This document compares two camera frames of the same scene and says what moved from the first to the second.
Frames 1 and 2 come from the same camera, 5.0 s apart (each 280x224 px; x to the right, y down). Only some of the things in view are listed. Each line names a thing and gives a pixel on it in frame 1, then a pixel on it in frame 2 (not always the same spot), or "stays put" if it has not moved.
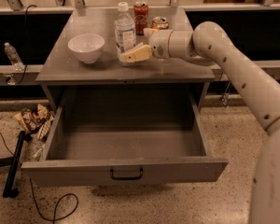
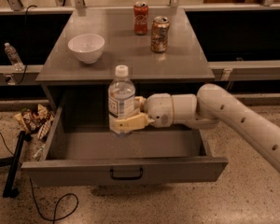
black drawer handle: [126, 178] stays put
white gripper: [160, 44] to [159, 108]
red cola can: [141, 17] stays put
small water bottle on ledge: [13, 57] stays put
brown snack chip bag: [37, 119] stays put
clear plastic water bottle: [124, 34] to [121, 97]
